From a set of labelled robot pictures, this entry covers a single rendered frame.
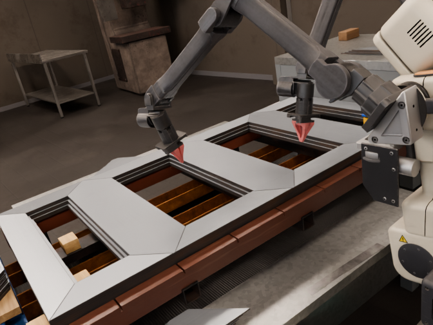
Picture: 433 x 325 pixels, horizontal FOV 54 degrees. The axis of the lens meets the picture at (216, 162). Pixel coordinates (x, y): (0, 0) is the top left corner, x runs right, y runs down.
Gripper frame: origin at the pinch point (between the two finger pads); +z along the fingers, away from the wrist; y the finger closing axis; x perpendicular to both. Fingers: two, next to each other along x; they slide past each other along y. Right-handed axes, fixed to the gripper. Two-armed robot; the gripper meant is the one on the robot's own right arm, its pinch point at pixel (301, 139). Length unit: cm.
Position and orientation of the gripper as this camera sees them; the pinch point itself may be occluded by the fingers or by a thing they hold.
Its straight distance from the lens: 150.6
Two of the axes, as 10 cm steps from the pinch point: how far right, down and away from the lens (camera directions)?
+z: -0.2, 9.7, 2.6
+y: -8.3, 1.3, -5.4
